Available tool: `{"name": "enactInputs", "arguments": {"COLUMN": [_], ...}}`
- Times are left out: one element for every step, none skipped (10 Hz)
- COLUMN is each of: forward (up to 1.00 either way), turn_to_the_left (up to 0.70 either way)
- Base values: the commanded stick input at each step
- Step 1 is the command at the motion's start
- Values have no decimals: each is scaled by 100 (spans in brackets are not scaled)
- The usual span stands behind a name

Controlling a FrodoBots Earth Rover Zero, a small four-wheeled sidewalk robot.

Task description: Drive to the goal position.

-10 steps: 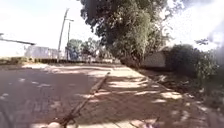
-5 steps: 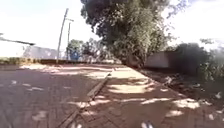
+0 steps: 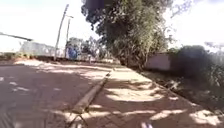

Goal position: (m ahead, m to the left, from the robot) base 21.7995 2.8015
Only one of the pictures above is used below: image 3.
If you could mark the reddish dirt path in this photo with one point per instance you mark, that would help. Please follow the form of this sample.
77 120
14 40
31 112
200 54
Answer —
133 83

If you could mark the concrete kerb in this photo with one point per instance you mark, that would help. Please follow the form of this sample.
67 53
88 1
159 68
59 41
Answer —
90 95

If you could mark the blue structure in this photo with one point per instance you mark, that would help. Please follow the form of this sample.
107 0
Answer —
72 52

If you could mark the large dark green tree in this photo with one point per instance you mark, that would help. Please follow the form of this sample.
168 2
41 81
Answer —
133 26

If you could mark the street lamp pole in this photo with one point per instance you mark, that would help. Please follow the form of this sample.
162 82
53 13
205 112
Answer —
67 33

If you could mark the leaning wooden pole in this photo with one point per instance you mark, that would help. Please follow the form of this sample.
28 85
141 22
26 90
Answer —
60 28

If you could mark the robot's own part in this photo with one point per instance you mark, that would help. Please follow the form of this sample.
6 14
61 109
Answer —
146 125

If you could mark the pale fence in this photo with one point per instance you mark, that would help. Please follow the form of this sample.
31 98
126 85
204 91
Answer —
36 49

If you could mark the reddish brown road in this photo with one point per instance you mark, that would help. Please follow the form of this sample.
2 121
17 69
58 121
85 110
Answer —
36 90

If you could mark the dark green bush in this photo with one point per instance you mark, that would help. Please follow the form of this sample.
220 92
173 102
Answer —
196 63

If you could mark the pale concrete wall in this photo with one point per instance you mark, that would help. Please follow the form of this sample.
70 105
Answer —
159 62

